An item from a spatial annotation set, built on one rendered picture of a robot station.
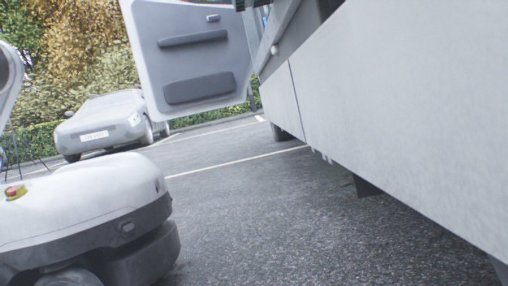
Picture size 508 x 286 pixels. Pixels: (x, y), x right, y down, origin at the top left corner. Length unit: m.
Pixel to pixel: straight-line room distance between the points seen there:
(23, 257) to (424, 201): 0.88
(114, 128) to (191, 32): 5.99
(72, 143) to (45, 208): 9.20
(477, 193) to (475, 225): 0.03
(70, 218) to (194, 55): 3.25
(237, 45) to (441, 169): 4.06
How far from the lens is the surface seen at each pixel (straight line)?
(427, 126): 0.39
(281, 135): 4.57
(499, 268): 0.65
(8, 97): 1.52
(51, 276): 1.17
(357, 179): 0.79
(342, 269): 1.23
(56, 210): 1.11
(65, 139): 10.34
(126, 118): 10.09
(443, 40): 0.34
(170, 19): 4.27
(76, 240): 1.12
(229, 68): 4.34
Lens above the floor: 0.43
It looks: 5 degrees down
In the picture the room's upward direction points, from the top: 13 degrees counter-clockwise
